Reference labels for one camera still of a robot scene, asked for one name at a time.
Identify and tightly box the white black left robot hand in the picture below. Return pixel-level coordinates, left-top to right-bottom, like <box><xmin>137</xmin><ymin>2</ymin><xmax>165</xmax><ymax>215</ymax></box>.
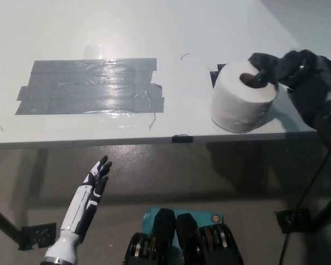
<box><xmin>44</xmin><ymin>155</ymin><xmax>113</xmax><ymax>262</ymax></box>

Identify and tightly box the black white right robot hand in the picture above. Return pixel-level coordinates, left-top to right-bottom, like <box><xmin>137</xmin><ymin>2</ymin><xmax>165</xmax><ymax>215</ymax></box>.
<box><xmin>239</xmin><ymin>49</ymin><xmax>331</xmax><ymax>130</ymax></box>

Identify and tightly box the white toilet paper roll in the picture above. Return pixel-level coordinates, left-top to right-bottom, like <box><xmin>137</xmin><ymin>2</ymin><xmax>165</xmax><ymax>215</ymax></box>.
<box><xmin>210</xmin><ymin>61</ymin><xmax>279</xmax><ymax>134</ymax></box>

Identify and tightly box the black metal table leg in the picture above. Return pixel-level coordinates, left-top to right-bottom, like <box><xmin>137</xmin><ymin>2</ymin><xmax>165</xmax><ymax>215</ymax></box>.
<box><xmin>310</xmin><ymin>176</ymin><xmax>331</xmax><ymax>232</ymax></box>
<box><xmin>0</xmin><ymin>201</ymin><xmax>23</xmax><ymax>245</ymax></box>

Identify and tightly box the black tape square patch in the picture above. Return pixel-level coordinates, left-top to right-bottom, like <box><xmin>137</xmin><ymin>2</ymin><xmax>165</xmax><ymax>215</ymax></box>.
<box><xmin>209</xmin><ymin>63</ymin><xmax>227</xmax><ymax>89</ymax></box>

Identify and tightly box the small black tape piece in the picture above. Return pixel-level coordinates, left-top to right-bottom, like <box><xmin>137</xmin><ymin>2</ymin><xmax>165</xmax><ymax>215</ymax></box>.
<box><xmin>171</xmin><ymin>134</ymin><xmax>194</xmax><ymax>144</ymax></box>

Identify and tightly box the thin black cable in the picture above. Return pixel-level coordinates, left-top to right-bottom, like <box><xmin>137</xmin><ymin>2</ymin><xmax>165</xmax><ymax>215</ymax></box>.
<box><xmin>278</xmin><ymin>151</ymin><xmax>331</xmax><ymax>265</ymax></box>

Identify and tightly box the grey duct tape patch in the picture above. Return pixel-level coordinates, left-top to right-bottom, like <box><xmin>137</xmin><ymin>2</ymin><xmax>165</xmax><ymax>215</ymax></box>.
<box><xmin>15</xmin><ymin>57</ymin><xmax>166</xmax><ymax>115</ymax></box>

